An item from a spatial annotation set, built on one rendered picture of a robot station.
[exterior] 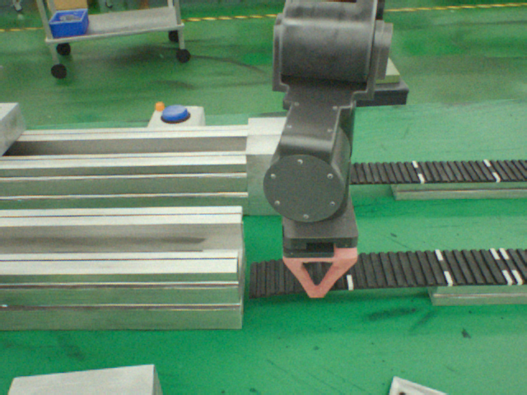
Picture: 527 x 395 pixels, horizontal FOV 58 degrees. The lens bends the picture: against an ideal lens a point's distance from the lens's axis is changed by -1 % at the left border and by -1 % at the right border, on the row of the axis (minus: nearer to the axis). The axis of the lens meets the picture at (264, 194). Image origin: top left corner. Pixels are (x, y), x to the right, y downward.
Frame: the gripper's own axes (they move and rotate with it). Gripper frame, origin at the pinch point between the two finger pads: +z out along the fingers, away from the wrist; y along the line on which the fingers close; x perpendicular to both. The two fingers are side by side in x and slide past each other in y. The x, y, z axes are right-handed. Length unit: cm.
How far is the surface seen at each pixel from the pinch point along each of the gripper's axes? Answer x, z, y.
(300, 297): -1.6, 2.8, 0.9
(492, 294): 18.5, 1.9, 1.6
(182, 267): -12.6, -5.7, 5.1
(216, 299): -9.7, -1.7, 5.4
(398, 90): 21, 3, -55
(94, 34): -124, 54, -278
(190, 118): -17.3, -3.3, -30.9
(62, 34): -144, 51, -274
